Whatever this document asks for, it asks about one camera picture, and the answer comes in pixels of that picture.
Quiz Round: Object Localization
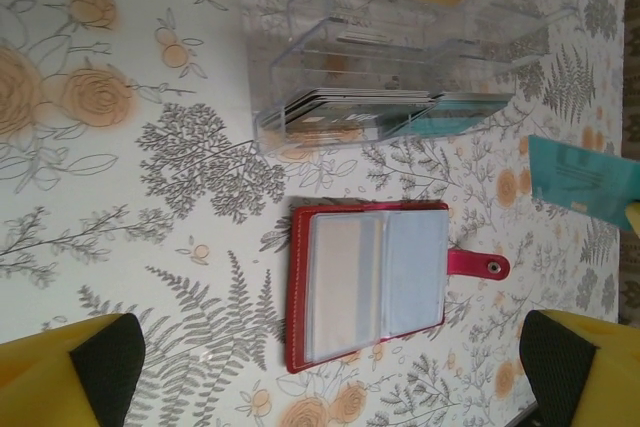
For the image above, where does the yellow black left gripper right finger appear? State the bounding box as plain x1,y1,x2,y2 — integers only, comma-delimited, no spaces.
519,308,640,427

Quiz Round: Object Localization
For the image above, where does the stack of teal cards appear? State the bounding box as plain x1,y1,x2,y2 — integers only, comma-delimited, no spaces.
399,91,516,138

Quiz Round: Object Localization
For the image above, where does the teal card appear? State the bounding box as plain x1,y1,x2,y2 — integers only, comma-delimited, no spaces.
528,135,640,234

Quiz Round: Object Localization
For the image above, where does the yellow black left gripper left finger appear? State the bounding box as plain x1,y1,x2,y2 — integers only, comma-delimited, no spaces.
0,312,147,427

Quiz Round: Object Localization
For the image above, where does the red card holder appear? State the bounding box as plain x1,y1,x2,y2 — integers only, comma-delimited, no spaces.
284,200,511,375

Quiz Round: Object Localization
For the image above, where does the gold card with dark stripe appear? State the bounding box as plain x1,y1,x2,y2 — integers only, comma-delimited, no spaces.
313,220,386,356

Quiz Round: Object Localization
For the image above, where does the clear acrylic card organizer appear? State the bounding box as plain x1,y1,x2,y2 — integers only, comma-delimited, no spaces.
239,0,584,156

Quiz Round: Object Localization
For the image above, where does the stack of black cards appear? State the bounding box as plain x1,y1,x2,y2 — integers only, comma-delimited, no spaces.
259,88,436,143

